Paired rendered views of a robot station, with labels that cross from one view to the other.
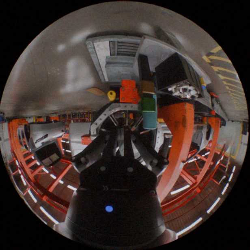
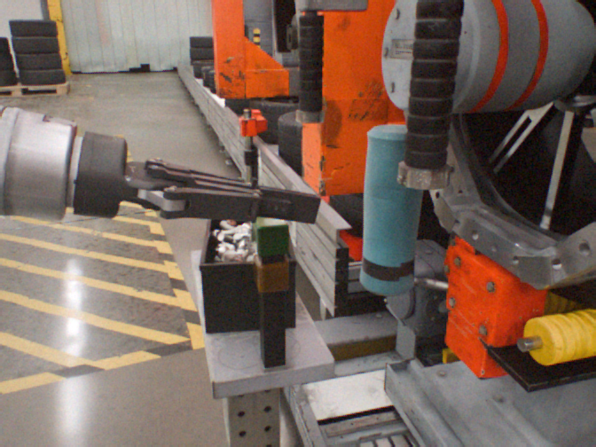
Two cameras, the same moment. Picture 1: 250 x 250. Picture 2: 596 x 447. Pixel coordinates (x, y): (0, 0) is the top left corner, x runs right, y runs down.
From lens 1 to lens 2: 0.51 m
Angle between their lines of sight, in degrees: 74
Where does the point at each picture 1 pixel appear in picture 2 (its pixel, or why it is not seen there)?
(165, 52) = (227, 341)
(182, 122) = (334, 118)
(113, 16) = not seen: outside the picture
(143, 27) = not seen: outside the picture
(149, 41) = (216, 372)
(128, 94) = (470, 294)
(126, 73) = (522, 424)
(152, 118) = (370, 171)
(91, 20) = not seen: outside the picture
